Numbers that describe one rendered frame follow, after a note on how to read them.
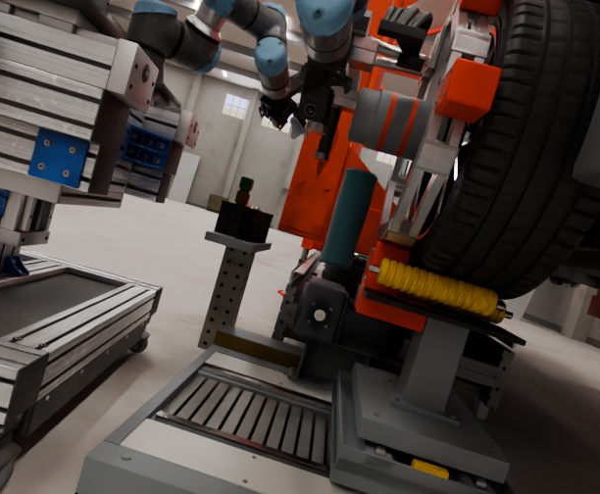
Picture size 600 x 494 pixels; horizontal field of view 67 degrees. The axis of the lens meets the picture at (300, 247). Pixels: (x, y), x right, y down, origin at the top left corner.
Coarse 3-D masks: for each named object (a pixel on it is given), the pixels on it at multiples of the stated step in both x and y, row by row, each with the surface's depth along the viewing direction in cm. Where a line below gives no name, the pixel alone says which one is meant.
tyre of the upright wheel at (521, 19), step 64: (512, 0) 84; (576, 0) 85; (512, 64) 75; (576, 64) 75; (512, 128) 75; (576, 128) 75; (512, 192) 78; (576, 192) 77; (448, 256) 90; (512, 256) 86
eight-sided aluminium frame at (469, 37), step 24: (456, 0) 95; (456, 24) 86; (480, 24) 86; (432, 48) 116; (456, 48) 81; (480, 48) 81; (432, 120) 82; (456, 120) 81; (432, 144) 82; (456, 144) 81; (408, 168) 133; (432, 168) 83; (384, 192) 134; (408, 192) 88; (432, 192) 87; (384, 216) 121; (408, 240) 97
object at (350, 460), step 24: (336, 384) 131; (336, 408) 114; (336, 432) 100; (336, 456) 89; (360, 456) 88; (384, 456) 89; (408, 456) 97; (336, 480) 89; (360, 480) 88; (384, 480) 88; (408, 480) 88; (432, 480) 87; (456, 480) 93; (480, 480) 88
